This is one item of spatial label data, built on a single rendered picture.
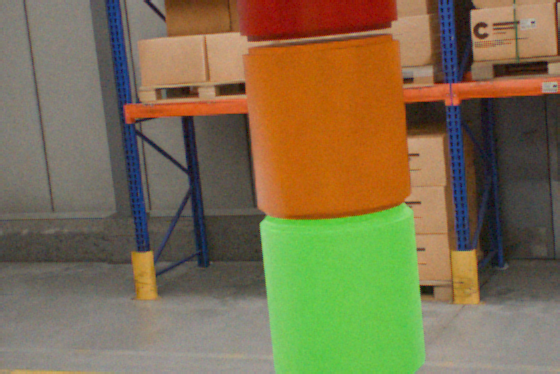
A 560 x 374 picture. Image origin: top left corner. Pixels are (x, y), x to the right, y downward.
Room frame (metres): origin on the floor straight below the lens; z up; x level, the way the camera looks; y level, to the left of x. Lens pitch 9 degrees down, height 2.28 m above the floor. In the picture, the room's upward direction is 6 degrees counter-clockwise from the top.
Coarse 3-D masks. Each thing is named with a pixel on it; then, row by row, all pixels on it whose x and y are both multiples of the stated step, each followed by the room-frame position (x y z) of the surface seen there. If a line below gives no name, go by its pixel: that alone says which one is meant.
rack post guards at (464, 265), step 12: (132, 252) 9.18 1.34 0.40; (456, 252) 8.06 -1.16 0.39; (468, 252) 8.02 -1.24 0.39; (132, 264) 9.18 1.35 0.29; (144, 264) 9.11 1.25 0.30; (456, 264) 8.06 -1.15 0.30; (468, 264) 8.02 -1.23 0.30; (144, 276) 9.12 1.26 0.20; (456, 276) 8.06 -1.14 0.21; (468, 276) 8.03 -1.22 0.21; (144, 288) 9.12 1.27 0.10; (156, 288) 9.16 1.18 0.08; (456, 288) 8.07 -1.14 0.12; (468, 288) 8.03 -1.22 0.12; (456, 300) 8.07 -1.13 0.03; (468, 300) 8.03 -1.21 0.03
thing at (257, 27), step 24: (240, 0) 0.35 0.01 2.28; (264, 0) 0.34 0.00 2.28; (288, 0) 0.34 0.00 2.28; (312, 0) 0.34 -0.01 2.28; (336, 0) 0.34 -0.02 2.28; (360, 0) 0.34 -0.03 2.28; (384, 0) 0.35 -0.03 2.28; (240, 24) 0.36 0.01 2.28; (264, 24) 0.34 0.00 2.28; (288, 24) 0.34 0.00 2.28; (312, 24) 0.34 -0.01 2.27; (336, 24) 0.34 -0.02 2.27; (360, 24) 0.34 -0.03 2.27; (384, 24) 0.35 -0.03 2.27
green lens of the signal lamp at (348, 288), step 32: (288, 224) 0.35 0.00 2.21; (320, 224) 0.34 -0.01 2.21; (352, 224) 0.34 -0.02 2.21; (384, 224) 0.34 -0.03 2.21; (288, 256) 0.34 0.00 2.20; (320, 256) 0.34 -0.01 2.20; (352, 256) 0.34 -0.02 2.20; (384, 256) 0.34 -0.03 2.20; (416, 256) 0.36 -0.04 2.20; (288, 288) 0.35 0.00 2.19; (320, 288) 0.34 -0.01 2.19; (352, 288) 0.34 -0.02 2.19; (384, 288) 0.34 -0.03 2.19; (416, 288) 0.35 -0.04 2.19; (288, 320) 0.35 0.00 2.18; (320, 320) 0.34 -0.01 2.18; (352, 320) 0.34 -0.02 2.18; (384, 320) 0.34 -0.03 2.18; (416, 320) 0.35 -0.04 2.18; (288, 352) 0.35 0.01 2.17; (320, 352) 0.34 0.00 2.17; (352, 352) 0.34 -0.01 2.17; (384, 352) 0.34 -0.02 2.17; (416, 352) 0.35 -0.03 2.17
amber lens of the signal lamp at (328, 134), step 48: (288, 48) 0.34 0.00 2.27; (336, 48) 0.34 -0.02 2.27; (384, 48) 0.35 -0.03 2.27; (288, 96) 0.34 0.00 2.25; (336, 96) 0.34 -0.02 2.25; (384, 96) 0.34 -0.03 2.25; (288, 144) 0.34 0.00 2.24; (336, 144) 0.34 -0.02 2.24; (384, 144) 0.34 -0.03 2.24; (288, 192) 0.34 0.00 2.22; (336, 192) 0.34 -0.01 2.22; (384, 192) 0.34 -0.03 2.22
